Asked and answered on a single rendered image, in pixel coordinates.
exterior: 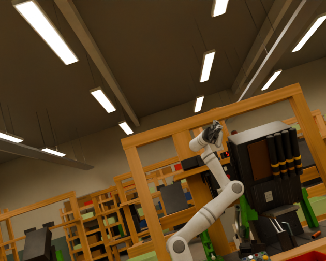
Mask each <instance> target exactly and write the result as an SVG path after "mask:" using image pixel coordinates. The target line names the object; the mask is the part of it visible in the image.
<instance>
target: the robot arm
mask: <svg viewBox="0 0 326 261"><path fill-rule="evenodd" d="M222 129H223V126H222V125H220V123H219V121H216V120H213V125H211V127H208V128H206V129H205V130H204V131H202V132H201V134H199V135H198V136H197V137H196V138H194V139H193V140H191V141H190V142H189V148H190V149H191V150H192V151H194V152H197V151H199V150H201V149H202V148H204V152H203V153H202V154H201V158H202V160H203V161H204V162H205V164H206V165H207V166H208V168H209V169H210V171H211V172H212V174H213V175H214V177H215V178H216V180H217V182H218V184H219V185H220V187H221V189H222V192H221V193H220V194H219V195H218V196H217V197H216V198H214V199H213V200H211V201H210V202H209V203H207V204H206V205H205V206H204V207H202V208H201V209H200V210H199V211H198V212H197V213H196V214H195V215H194V216H193V217H192V218H191V219H190V220H189V222H188V223H187V224H186V225H185V226H184V227H183V228H182V229H180V230H179V231H178V232H177V233H175V234H174V235H173V236H171V237H170V238H169V239H168V240H167V242H166V250H167V252H168V253H169V254H170V255H171V257H172V260H173V261H193V259H192V255H191V253H190V250H189V247H188V243H189V242H190V241H191V240H192V239H193V238H194V237H195V236H197V235H199V234H200V233H202V232H203V231H205V230H206V229H208V228H209V227H210V226H211V225H212V224H213V223H214V222H215V221H216V220H217V219H218V218H219V217H220V216H221V215H222V213H223V212H224V211H225V210H226V208H227V207H228V206H229V205H230V204H232V203H233V202H234V201H235V200H237V199H238V198H239V197H241V196H242V195H243V193H244V185H243V183H242V182H240V181H237V180H235V181H230V180H229V178H228V177H227V176H226V174H225V172H224V170H223V168H222V166H221V164H220V162H219V160H218V158H217V157H216V156H215V154H214V153H213V152H212V150H211V148H210V146H209V144H210V143H211V144H214V145H215V146H216V147H217V148H220V147H221V144H222V140H223V131H221V130H222Z"/></svg>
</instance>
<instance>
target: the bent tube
mask: <svg viewBox="0 0 326 261"><path fill-rule="evenodd" d="M234 207H235V215H234V221H235V229H236V232H237V235H238V238H239V241H240V243H245V242H244V239H243V238H240V236H239V234H240V222H239V215H240V211H242V209H241V205H240V204H235V205H234Z"/></svg>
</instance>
